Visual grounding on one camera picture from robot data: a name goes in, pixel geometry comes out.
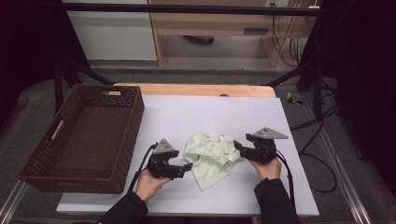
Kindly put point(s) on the black metal stand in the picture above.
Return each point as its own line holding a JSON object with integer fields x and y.
{"x": 317, "y": 93}
{"x": 58, "y": 84}

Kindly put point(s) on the black horizontal frame bar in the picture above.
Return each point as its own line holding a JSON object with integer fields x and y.
{"x": 186, "y": 8}

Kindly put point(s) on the black curtain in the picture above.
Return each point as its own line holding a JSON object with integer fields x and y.
{"x": 364, "y": 77}
{"x": 28, "y": 46}

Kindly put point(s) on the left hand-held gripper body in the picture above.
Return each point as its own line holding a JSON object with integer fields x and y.
{"x": 160, "y": 166}

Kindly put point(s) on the person's left hand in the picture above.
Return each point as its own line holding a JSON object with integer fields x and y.
{"x": 149, "y": 185}

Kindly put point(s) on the white cabinet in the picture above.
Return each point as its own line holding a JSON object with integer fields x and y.
{"x": 112, "y": 34}

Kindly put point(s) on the person's right hand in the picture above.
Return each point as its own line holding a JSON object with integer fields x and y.
{"x": 267, "y": 171}

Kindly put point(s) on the light wooden desk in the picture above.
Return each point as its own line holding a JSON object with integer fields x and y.
{"x": 211, "y": 21}

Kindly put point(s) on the brown woven basket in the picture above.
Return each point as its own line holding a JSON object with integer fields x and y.
{"x": 87, "y": 140}

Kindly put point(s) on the yellow black tape piece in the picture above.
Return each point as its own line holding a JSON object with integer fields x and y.
{"x": 293, "y": 99}

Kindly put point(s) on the aluminium rail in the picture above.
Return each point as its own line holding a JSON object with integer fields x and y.
{"x": 345, "y": 180}
{"x": 12, "y": 202}

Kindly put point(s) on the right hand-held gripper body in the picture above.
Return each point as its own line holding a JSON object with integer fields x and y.
{"x": 263, "y": 149}

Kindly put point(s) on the light green baby shirt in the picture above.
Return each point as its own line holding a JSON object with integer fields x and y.
{"x": 211, "y": 158}

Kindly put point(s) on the white table cover sheet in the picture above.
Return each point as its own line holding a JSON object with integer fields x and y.
{"x": 218, "y": 115}

